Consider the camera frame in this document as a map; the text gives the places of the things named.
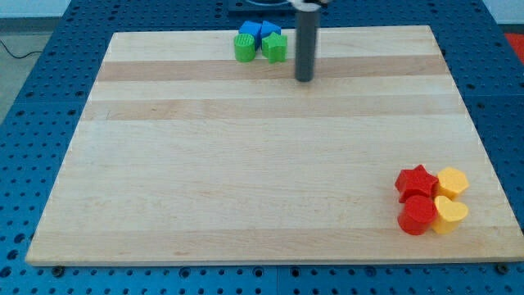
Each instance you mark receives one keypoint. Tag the wooden board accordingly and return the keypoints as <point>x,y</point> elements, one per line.
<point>184,156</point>

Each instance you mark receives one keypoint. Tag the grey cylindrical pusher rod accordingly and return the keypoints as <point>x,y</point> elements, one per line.
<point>307,23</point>

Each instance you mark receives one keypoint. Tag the green star block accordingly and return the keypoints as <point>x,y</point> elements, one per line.
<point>274,47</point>

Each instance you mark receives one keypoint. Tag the blue triangular block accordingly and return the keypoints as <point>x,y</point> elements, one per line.
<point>267,28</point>

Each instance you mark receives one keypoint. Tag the red cylinder block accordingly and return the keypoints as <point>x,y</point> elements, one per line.
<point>417,215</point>

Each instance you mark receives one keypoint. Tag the yellow hexagon block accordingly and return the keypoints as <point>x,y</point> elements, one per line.
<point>452,183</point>

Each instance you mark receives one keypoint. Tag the red star block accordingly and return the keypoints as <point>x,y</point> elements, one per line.
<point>416,181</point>

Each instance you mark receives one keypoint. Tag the blue cube block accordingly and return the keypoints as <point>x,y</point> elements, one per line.
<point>254,29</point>

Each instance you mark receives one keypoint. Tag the green cylinder block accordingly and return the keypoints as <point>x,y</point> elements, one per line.
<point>244,47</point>

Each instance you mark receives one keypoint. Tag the yellow heart block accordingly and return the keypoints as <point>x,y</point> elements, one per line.
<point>450,215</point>

